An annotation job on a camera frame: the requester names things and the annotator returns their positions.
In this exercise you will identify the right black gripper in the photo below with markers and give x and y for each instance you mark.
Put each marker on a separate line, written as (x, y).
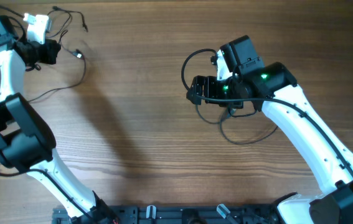
(203, 88)

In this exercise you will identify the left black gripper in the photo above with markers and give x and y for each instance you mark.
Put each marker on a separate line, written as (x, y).
(50, 51)

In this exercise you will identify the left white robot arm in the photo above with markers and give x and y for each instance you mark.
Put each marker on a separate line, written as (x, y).
(27, 144)

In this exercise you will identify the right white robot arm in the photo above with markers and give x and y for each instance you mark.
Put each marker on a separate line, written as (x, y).
(273, 90)

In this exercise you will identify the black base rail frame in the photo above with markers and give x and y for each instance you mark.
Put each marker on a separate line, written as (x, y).
(179, 214)

